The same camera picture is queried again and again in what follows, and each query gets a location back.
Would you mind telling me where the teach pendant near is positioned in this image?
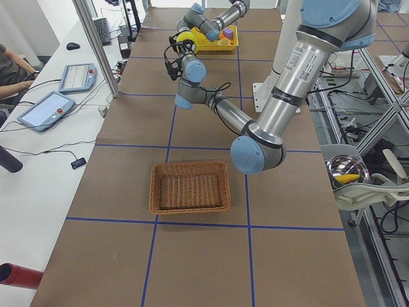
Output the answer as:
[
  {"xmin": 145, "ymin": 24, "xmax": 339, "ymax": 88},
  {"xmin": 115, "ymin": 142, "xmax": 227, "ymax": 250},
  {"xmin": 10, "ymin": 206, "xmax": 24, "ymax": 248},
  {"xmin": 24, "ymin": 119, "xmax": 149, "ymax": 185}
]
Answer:
[{"xmin": 17, "ymin": 91, "xmax": 75, "ymax": 132}]

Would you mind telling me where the yellow tape roll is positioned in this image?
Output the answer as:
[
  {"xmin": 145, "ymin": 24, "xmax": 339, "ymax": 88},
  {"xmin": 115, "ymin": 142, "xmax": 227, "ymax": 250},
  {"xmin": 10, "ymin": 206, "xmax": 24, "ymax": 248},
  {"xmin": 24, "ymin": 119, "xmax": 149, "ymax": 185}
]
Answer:
[{"xmin": 176, "ymin": 31, "xmax": 199, "ymax": 53}]

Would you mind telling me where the teach pendant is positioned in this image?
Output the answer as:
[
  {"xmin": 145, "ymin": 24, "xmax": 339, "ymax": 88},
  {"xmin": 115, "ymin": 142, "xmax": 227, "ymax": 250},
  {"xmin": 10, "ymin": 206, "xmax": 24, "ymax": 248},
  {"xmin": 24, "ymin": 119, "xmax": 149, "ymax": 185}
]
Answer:
[
  {"xmin": 58, "ymin": 63, "xmax": 97, "ymax": 94},
  {"xmin": 17, "ymin": 91, "xmax": 75, "ymax": 132}
]

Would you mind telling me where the red cylinder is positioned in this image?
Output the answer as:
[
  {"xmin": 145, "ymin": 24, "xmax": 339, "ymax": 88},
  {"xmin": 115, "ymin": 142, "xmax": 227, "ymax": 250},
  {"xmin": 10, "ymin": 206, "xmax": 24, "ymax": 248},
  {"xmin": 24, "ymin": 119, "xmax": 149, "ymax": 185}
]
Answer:
[{"xmin": 1, "ymin": 263, "xmax": 43, "ymax": 290}]

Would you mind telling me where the black keyboard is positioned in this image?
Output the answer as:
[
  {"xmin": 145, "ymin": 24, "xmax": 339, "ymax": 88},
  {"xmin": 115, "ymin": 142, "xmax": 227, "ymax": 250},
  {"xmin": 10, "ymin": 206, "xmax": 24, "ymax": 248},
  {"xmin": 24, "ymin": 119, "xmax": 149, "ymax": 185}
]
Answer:
[{"xmin": 93, "ymin": 17, "xmax": 111, "ymax": 45}]

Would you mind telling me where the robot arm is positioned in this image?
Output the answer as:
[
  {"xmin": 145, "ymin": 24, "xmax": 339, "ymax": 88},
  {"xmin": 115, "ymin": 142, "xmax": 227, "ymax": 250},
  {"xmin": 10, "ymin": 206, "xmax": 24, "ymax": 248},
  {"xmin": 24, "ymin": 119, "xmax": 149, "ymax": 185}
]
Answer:
[
  {"xmin": 166, "ymin": 1, "xmax": 378, "ymax": 174},
  {"xmin": 176, "ymin": 0, "xmax": 251, "ymax": 42}
]

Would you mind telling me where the teach pendant far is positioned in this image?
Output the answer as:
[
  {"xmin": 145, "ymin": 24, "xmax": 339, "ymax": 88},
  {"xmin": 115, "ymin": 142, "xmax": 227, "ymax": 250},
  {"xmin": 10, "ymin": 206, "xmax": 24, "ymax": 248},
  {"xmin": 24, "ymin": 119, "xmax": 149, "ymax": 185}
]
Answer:
[{"xmin": 58, "ymin": 63, "xmax": 97, "ymax": 94}]

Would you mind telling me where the black computer mouse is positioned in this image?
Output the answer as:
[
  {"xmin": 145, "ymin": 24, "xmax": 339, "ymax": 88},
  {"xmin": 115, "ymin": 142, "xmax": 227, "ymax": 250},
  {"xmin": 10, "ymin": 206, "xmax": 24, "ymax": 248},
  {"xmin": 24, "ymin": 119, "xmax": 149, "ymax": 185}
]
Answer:
[{"xmin": 66, "ymin": 42, "xmax": 81, "ymax": 51}]

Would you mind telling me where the brown wicker basket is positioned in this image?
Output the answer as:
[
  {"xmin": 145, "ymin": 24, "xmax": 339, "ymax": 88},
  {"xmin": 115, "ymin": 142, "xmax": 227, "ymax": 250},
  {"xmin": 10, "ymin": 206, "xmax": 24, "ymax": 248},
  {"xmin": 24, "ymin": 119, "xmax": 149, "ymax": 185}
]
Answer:
[{"xmin": 149, "ymin": 161, "xmax": 231, "ymax": 215}]

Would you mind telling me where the croissant toy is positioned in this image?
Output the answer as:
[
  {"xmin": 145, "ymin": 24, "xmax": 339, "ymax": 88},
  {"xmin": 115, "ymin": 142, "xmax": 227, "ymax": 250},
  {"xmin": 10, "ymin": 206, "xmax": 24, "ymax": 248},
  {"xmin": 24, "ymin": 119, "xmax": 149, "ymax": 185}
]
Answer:
[{"xmin": 217, "ymin": 38, "xmax": 231, "ymax": 45}]

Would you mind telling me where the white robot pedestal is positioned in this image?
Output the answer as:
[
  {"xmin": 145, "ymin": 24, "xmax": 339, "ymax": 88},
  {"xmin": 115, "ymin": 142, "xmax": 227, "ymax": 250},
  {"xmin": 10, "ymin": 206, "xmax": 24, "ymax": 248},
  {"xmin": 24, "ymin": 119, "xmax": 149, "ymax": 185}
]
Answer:
[{"xmin": 252, "ymin": 0, "xmax": 301, "ymax": 113}]

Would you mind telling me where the yellow plastic basket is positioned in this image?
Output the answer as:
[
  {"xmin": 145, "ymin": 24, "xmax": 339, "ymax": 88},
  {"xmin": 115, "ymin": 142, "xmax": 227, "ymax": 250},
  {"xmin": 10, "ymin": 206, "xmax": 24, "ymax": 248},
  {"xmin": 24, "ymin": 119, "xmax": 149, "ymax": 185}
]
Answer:
[{"xmin": 192, "ymin": 26, "xmax": 239, "ymax": 52}]

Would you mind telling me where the small black device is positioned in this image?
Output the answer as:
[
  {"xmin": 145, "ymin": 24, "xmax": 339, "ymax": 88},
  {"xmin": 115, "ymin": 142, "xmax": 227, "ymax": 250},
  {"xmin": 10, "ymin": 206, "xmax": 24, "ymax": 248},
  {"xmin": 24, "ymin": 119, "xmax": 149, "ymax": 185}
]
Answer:
[{"xmin": 70, "ymin": 157, "xmax": 86, "ymax": 169}]

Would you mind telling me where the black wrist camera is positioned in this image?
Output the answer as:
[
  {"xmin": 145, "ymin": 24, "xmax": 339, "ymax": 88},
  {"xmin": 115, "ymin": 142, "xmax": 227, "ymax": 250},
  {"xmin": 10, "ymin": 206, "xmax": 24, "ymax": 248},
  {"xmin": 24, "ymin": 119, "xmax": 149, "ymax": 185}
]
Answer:
[{"xmin": 164, "ymin": 35, "xmax": 183, "ymax": 81}]

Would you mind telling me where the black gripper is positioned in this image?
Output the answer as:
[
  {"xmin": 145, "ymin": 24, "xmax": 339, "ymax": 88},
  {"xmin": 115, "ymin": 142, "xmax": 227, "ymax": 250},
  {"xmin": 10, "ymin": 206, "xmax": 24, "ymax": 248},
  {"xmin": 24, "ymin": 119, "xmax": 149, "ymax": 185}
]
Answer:
[{"xmin": 178, "ymin": 40, "xmax": 196, "ymax": 58}]

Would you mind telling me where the white pot with corn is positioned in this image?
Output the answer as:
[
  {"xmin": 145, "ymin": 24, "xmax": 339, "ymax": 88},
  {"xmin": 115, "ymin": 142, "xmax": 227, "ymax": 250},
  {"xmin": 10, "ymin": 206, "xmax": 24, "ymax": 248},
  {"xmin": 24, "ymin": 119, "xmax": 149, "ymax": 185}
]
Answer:
[{"xmin": 326, "ymin": 154, "xmax": 370, "ymax": 189}]

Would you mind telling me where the purple cube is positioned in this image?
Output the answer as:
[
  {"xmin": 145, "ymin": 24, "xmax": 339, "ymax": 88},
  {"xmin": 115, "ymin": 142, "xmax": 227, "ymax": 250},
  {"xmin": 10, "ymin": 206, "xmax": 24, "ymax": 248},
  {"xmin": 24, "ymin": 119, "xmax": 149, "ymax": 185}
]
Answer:
[{"xmin": 222, "ymin": 27, "xmax": 234, "ymax": 40}]

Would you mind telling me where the aluminium frame post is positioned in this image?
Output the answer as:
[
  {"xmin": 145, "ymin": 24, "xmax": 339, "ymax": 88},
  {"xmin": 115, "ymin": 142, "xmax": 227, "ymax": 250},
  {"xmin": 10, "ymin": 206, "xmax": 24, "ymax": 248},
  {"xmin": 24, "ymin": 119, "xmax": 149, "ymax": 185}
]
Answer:
[{"xmin": 72, "ymin": 0, "xmax": 120, "ymax": 98}]

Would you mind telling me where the seated person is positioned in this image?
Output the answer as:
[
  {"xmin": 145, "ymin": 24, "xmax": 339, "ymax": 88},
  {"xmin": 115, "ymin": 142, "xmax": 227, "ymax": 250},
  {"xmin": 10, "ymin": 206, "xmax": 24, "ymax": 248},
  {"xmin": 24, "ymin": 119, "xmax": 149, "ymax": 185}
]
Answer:
[{"xmin": 0, "ymin": 43, "xmax": 40, "ymax": 129}]

